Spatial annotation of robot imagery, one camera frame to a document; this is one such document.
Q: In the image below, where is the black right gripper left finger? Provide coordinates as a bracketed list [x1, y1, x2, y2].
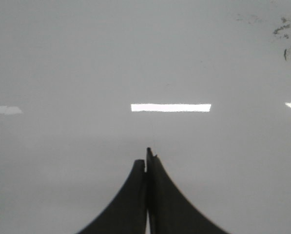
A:
[79, 159, 147, 234]

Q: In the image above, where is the white whiteboard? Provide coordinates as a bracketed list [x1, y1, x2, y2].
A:
[0, 0, 291, 234]

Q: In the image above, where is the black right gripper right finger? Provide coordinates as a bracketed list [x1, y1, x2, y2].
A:
[146, 147, 226, 234]

